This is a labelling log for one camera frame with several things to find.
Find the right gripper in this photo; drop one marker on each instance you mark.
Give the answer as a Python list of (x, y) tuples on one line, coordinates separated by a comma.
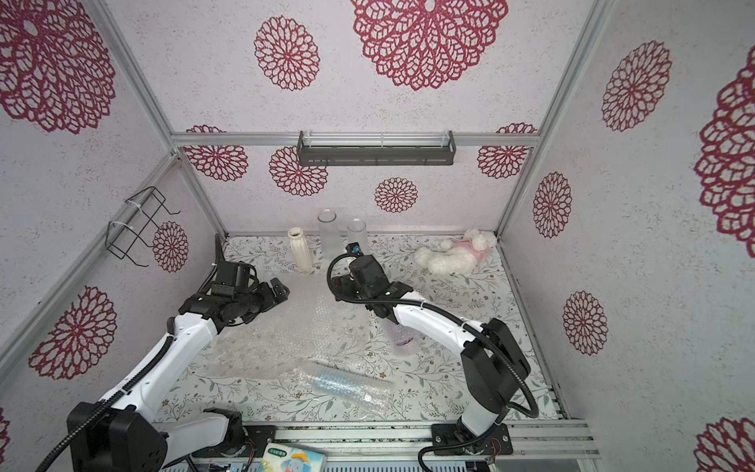
[(345, 283)]

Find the tissue pack with cartoon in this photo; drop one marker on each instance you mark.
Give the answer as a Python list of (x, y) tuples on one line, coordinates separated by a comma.
[(281, 458)]

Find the black wall shelf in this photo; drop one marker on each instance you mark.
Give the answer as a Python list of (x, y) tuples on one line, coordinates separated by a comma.
[(402, 151)]

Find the white pink plush toy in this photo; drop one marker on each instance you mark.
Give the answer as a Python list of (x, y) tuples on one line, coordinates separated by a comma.
[(457, 257)]

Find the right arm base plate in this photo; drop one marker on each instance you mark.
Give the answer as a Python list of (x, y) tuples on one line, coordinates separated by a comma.
[(454, 439)]

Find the cream ribbed ceramic vase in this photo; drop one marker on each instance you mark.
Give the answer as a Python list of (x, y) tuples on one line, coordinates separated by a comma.
[(300, 249)]

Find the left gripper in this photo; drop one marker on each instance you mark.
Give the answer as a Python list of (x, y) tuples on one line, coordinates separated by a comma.
[(264, 289)]

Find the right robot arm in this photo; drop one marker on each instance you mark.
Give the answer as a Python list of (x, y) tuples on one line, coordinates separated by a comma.
[(494, 366)]

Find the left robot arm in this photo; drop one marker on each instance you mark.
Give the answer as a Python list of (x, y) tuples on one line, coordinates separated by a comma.
[(119, 432)]

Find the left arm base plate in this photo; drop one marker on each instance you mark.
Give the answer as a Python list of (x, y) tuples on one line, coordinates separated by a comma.
[(248, 441)]

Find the black wire wall rack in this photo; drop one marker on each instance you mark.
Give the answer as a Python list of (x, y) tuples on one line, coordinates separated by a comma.
[(126, 232)]

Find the bubble item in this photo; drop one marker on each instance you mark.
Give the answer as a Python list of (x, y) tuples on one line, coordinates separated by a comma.
[(370, 394), (319, 329)]

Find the bubble item front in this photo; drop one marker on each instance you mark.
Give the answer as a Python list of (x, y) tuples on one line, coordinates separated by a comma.
[(370, 394)]

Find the bubble purple vase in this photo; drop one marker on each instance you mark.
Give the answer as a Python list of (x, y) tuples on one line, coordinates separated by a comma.
[(402, 341)]

